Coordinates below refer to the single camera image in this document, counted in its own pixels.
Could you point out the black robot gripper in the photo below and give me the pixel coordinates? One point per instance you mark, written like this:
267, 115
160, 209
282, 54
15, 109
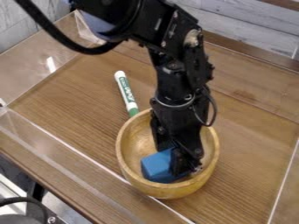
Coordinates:
176, 125

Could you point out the blue foam block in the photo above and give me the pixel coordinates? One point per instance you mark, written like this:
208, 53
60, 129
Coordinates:
156, 167

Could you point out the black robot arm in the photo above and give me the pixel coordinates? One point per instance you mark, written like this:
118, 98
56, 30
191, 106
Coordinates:
168, 31

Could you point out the brown wooden bowl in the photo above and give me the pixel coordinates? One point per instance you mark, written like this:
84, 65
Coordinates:
135, 144

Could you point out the green white marker pen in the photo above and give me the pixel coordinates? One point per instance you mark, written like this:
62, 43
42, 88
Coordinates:
126, 91

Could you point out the clear acrylic tray wall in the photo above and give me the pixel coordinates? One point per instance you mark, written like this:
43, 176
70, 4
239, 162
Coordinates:
63, 114

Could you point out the black metal table frame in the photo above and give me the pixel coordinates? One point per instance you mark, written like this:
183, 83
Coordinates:
22, 195

